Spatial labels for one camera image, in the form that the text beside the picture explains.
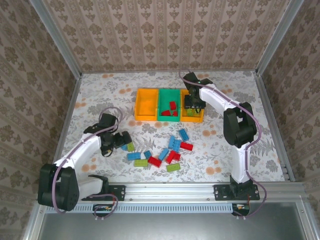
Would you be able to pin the orange plastic bin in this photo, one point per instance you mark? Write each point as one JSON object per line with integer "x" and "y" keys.
{"x": 146, "y": 105}
{"x": 192, "y": 119}

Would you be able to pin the aluminium front beam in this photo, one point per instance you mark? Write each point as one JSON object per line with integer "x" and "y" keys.
{"x": 170, "y": 191}

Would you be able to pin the aluminium lower frame bar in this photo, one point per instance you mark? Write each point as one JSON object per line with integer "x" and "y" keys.
{"x": 307, "y": 225}
{"x": 33, "y": 230}

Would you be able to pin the long red lego brick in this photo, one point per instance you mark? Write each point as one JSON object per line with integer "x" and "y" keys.
{"x": 154, "y": 162}
{"x": 170, "y": 157}
{"x": 186, "y": 146}

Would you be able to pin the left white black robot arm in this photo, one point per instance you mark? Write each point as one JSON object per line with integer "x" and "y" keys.
{"x": 75, "y": 155}

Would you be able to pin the short red lego brick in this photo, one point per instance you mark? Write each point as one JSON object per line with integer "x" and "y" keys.
{"x": 178, "y": 156}
{"x": 172, "y": 105}

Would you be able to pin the aluminium table back rail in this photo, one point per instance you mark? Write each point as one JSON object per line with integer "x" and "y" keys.
{"x": 167, "y": 71}

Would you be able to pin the long green lego brick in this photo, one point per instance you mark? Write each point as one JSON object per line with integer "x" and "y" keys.
{"x": 140, "y": 162}
{"x": 130, "y": 147}
{"x": 173, "y": 167}
{"x": 191, "y": 113}

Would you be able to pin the floral table cover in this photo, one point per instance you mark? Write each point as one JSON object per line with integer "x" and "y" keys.
{"x": 112, "y": 82}

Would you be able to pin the green plastic bin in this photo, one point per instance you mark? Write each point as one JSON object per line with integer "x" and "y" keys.
{"x": 166, "y": 100}

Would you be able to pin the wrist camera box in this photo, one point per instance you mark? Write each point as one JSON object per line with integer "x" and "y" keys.
{"x": 108, "y": 120}
{"x": 191, "y": 79}

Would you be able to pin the aluminium table side rail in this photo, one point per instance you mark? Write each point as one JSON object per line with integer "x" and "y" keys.
{"x": 71, "y": 100}
{"x": 265, "y": 100}

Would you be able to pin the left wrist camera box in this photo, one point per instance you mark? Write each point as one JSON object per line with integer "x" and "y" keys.
{"x": 108, "y": 120}

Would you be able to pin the aluminium frame post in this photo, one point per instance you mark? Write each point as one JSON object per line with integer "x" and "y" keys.
{"x": 56, "y": 37}
{"x": 278, "y": 37}

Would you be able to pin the small connector board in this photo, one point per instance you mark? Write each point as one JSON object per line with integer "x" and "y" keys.
{"x": 102, "y": 208}
{"x": 241, "y": 208}

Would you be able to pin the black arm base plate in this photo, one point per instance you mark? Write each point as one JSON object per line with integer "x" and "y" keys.
{"x": 119, "y": 193}
{"x": 220, "y": 192}

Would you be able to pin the grey metal sheet panel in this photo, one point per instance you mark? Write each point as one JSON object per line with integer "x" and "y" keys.
{"x": 175, "y": 227}

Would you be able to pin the short blue lego brick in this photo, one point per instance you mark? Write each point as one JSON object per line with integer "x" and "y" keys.
{"x": 147, "y": 154}

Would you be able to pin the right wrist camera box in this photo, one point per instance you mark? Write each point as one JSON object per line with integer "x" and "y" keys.
{"x": 191, "y": 79}

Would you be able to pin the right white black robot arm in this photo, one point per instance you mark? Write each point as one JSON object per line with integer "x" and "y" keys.
{"x": 240, "y": 127}

